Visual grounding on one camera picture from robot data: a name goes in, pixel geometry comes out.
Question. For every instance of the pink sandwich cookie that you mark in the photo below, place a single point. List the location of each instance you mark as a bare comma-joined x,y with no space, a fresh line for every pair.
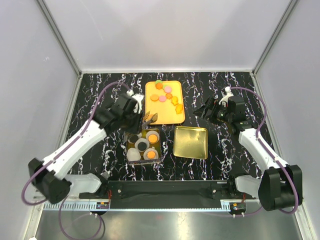
167,89
162,98

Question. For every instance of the pink sandwich cookie lower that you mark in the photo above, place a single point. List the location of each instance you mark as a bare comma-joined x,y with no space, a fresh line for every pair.
162,98

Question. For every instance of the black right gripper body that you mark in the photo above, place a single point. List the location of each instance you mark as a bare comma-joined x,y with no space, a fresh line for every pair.
219,113

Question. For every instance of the decorated cookie tin box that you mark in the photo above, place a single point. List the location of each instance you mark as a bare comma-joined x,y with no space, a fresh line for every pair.
157,146

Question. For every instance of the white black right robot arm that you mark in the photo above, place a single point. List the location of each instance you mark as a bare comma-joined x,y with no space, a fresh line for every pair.
280,187

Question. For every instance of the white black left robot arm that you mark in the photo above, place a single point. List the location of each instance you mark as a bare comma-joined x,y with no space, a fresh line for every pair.
50,176

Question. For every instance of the pink sandwich cookie upper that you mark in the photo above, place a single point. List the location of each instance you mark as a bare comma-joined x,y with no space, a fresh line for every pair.
167,89

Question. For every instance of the yellow fish cookie upper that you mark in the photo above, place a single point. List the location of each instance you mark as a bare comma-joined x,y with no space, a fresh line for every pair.
174,100

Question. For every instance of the orange flower sandwich cookie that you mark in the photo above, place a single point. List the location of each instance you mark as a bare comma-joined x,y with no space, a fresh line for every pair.
151,155

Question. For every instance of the yellow fish cookie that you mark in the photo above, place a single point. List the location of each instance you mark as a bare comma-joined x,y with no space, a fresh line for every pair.
174,100
179,108

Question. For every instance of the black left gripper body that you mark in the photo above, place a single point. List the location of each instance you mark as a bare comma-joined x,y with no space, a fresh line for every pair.
132,122

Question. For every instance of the gold tin lid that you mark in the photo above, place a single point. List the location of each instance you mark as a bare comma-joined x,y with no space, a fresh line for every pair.
190,142

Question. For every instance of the yellow plastic tray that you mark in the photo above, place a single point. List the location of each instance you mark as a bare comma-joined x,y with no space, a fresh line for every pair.
165,110

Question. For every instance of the orange star cookie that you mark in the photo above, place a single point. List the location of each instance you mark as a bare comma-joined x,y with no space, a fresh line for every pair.
169,95

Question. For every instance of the yellow fish cookie lower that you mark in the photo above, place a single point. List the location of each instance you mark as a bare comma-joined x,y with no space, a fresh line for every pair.
179,108

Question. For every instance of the white paper cup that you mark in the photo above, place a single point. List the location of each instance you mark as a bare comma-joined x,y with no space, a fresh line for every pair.
133,155
140,140
150,149
131,134
152,132

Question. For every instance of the metal tongs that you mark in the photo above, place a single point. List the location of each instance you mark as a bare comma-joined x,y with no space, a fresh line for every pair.
149,119

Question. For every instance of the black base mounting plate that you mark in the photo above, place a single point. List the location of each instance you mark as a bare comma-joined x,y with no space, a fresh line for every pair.
166,195

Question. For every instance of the tan round biscuit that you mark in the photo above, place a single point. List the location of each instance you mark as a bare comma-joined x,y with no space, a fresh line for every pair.
154,97
153,138

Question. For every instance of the aluminium frame rail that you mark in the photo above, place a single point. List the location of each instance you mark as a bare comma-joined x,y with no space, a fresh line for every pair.
74,203

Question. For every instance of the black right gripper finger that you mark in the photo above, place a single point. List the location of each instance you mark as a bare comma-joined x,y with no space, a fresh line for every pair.
202,112
203,106

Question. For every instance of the orange swirl cookie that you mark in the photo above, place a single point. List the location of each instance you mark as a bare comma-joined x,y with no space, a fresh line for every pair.
159,85

